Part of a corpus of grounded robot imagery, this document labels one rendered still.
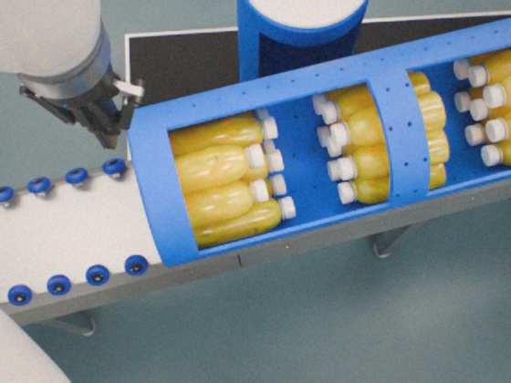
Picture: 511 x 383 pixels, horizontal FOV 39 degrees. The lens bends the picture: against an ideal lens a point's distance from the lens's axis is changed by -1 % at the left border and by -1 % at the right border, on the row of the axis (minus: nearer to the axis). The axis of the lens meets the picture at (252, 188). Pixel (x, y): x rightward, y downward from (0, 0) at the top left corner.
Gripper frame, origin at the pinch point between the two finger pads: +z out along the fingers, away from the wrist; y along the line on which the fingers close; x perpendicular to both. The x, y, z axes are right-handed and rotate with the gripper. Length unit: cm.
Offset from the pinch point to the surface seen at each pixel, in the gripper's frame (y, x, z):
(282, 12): -20, -43, 48
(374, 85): -36, -21, 28
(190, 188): -7.0, -2.4, 35.4
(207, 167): -9.7, -5.8, 33.6
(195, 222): -8.2, 2.5, 39.9
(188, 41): 10, -77, 137
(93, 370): 29, 31, 151
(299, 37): -24, -40, 52
